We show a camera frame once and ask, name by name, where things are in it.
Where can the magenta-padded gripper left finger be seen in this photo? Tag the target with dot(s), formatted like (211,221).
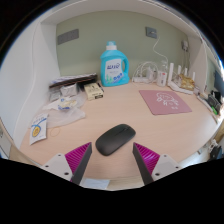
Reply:
(78,156)

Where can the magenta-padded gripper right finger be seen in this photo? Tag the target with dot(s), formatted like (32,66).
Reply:
(146,157)

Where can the black computer mouse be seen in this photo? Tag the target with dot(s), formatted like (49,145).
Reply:
(115,139)

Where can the pink printed mouse pad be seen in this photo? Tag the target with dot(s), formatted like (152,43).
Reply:
(165,102)

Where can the tan rubber band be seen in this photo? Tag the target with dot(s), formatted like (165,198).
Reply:
(50,132)

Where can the clear plastic bag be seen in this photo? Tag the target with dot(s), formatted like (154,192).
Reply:
(65,116)

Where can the white sachet with yellow print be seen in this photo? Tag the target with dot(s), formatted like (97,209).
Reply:
(38,129)

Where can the silver foil packet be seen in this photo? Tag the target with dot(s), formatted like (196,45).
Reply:
(68,90)

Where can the cream cardboard box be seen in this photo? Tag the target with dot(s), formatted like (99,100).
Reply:
(93,91)

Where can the white router with antennas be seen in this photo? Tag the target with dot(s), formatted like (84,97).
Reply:
(173,85)

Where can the white power strip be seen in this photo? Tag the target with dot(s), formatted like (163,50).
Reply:
(140,80)

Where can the white remote control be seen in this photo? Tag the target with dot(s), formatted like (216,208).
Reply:
(204,102)

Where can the small clear red-labelled bottle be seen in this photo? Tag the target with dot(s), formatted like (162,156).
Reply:
(162,78)

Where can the gold snack bag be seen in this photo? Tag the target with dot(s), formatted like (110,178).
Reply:
(186,82)

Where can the black zip pouch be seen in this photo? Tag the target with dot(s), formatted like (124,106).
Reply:
(215,100)

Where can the blue detergent bottle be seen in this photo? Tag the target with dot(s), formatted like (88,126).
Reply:
(114,68)

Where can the white shelf unit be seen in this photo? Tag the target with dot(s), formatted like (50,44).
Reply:
(110,6)

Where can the white wall adapter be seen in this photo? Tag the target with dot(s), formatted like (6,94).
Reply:
(185,45)

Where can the grey blank wall plate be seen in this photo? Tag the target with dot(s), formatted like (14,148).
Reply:
(68,36)

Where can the grey wall socket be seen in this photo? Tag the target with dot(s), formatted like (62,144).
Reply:
(151,32)

